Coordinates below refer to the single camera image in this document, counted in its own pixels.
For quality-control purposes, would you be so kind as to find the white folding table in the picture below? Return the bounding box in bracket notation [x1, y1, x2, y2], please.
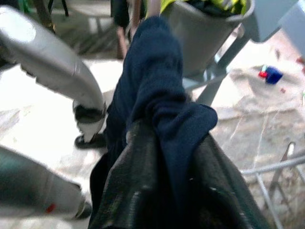
[185, 0, 305, 108]

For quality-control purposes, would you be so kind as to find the grey metal wire rack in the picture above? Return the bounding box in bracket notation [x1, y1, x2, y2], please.
[239, 140, 305, 229]

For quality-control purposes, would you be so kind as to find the silver left robot leg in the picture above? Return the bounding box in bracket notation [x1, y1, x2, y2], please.
[0, 6, 107, 150]

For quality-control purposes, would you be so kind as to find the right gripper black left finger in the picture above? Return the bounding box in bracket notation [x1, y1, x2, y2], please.
[89, 119, 177, 229]

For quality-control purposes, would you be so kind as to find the small blue toy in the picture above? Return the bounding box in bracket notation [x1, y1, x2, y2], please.
[258, 64, 284, 84]

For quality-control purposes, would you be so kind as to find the silver robot leg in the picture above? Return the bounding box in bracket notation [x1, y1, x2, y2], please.
[0, 145, 92, 221]
[0, 6, 107, 150]

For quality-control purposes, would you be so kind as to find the silver right robot leg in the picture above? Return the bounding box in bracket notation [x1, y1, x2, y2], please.
[0, 145, 92, 221]

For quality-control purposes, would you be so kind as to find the navy blue garment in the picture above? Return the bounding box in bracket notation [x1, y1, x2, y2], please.
[89, 16, 219, 229]

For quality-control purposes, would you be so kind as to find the grey plastic bucket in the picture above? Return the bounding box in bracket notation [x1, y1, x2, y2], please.
[162, 0, 255, 78]

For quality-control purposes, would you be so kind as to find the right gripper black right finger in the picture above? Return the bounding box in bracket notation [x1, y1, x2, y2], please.
[188, 133, 271, 229]

